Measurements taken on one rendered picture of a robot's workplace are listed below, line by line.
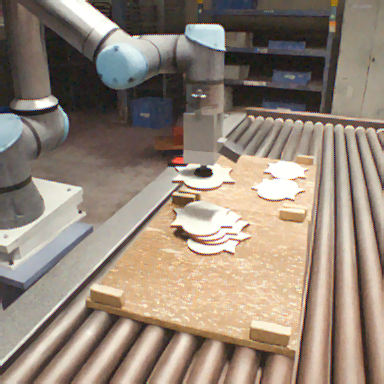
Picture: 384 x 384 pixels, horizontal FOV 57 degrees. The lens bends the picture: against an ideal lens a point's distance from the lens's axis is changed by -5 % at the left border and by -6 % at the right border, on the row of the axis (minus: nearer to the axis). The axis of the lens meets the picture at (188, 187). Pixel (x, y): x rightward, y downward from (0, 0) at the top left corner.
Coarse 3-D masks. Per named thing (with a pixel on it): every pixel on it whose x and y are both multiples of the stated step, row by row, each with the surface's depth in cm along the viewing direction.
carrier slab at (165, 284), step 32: (160, 224) 85; (256, 224) 85; (288, 224) 85; (128, 256) 74; (160, 256) 74; (192, 256) 74; (224, 256) 74; (256, 256) 74; (288, 256) 73; (128, 288) 64; (160, 288) 65; (192, 288) 65; (224, 288) 65; (256, 288) 64; (288, 288) 64; (160, 320) 58; (192, 320) 57; (224, 320) 57; (256, 320) 57; (288, 320) 57; (288, 352) 52
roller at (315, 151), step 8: (320, 128) 172; (320, 136) 160; (312, 144) 150; (320, 144) 151; (312, 152) 139; (320, 152) 143; (312, 208) 97; (312, 216) 94; (312, 224) 91; (304, 272) 72; (304, 280) 70; (304, 288) 69; (272, 352) 54; (272, 360) 52; (280, 360) 52; (288, 360) 52; (264, 368) 52; (272, 368) 51; (280, 368) 50; (288, 368) 51; (264, 376) 50; (272, 376) 49; (280, 376) 49; (288, 376) 50
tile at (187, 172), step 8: (176, 168) 84; (184, 168) 84; (192, 168) 84; (216, 168) 84; (224, 168) 84; (232, 168) 84; (184, 176) 79; (192, 176) 79; (216, 176) 79; (224, 176) 79; (184, 184) 77; (192, 184) 76; (200, 184) 76; (208, 184) 76; (216, 184) 76; (224, 184) 78; (232, 184) 78
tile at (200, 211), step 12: (192, 204) 87; (204, 204) 87; (180, 216) 82; (192, 216) 82; (204, 216) 82; (216, 216) 82; (192, 228) 77; (204, 228) 77; (216, 228) 77; (228, 228) 79
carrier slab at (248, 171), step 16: (224, 160) 125; (240, 160) 125; (256, 160) 125; (272, 160) 125; (240, 176) 112; (256, 176) 112; (208, 192) 101; (224, 192) 101; (240, 192) 101; (256, 192) 101; (240, 208) 93; (256, 208) 93; (272, 208) 93
